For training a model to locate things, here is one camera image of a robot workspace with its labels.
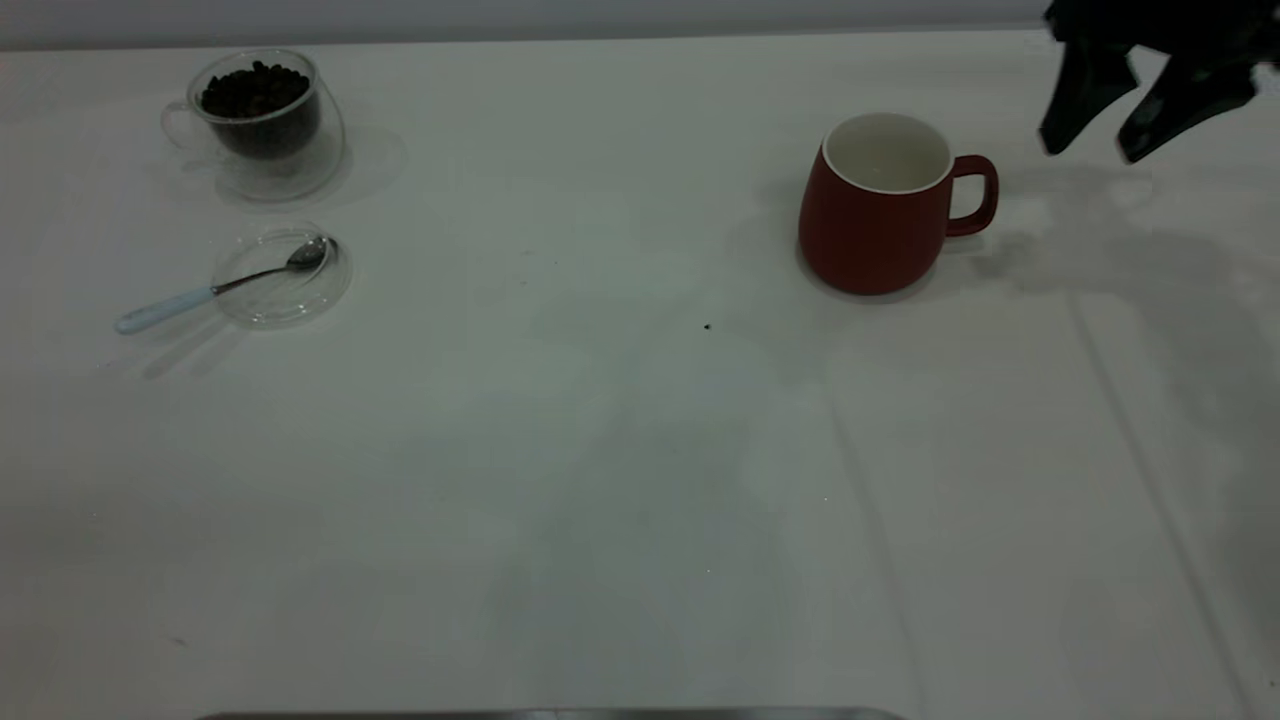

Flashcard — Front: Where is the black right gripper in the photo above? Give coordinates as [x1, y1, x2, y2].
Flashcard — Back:
[1038, 0, 1280, 164]

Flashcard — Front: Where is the red ceramic mug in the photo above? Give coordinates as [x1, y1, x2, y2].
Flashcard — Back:
[797, 112, 1000, 297]

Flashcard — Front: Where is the clear glass saucer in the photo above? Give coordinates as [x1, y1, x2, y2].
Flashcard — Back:
[212, 225, 354, 330]

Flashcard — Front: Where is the metal spoon with white handle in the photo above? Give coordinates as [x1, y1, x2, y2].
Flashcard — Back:
[115, 237, 336, 336]

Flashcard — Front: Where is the clear glass cup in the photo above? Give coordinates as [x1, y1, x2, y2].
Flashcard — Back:
[161, 48, 348, 205]

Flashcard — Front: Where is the pile of coffee beans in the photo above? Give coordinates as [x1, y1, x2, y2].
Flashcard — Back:
[201, 61, 323, 160]

